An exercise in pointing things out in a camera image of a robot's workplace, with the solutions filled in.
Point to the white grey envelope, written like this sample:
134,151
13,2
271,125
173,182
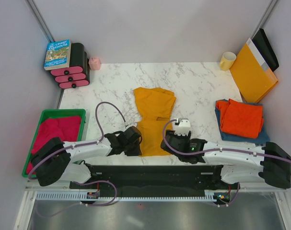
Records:
257,55

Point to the small pink cube box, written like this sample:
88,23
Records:
94,63

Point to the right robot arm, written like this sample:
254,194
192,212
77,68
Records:
269,164

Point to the black pink drawer unit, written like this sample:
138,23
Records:
78,73

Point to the pink crumpled t shirt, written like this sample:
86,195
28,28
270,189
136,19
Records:
56,131

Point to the yellow t shirt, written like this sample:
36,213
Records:
155,107

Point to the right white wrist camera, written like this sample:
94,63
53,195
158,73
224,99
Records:
182,127

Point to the orange padded envelope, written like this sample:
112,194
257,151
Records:
253,83

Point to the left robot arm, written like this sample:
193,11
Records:
56,160

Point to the yellow mug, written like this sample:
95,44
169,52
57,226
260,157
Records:
227,60

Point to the green plastic tray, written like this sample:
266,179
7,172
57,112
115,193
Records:
47,113

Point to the blue treehouse book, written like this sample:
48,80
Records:
57,55

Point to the blue folded t shirt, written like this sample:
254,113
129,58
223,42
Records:
261,139

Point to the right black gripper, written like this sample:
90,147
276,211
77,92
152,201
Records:
171,132

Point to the orange folded t shirt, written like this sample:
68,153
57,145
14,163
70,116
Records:
240,119

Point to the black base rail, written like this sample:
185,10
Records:
155,181

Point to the black folder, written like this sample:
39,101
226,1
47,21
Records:
264,47

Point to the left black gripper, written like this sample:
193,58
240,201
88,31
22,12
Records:
135,152

